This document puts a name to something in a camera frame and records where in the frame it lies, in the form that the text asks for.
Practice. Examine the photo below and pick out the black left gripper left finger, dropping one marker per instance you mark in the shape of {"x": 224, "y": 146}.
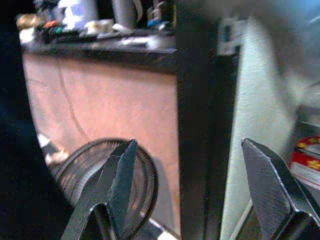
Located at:
{"x": 107, "y": 195}

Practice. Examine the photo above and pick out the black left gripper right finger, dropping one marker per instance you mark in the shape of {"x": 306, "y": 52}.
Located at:
{"x": 272, "y": 195}

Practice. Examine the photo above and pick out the grey top-load washing machine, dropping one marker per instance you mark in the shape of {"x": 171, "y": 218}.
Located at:
{"x": 311, "y": 120}

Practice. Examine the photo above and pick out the black round floor fan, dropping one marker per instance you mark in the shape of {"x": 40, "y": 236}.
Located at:
{"x": 80, "y": 165}

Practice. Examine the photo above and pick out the red round washer sticker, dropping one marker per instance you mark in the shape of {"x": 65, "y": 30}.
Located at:
{"x": 305, "y": 160}

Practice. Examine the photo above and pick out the pale slipper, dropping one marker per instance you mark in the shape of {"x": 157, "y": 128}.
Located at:
{"x": 53, "y": 156}

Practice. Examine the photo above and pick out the black kitchen countertop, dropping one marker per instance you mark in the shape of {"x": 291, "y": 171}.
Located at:
{"x": 100, "y": 53}

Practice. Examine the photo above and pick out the silver door strike plate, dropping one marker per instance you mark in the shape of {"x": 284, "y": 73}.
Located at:
{"x": 227, "y": 37}

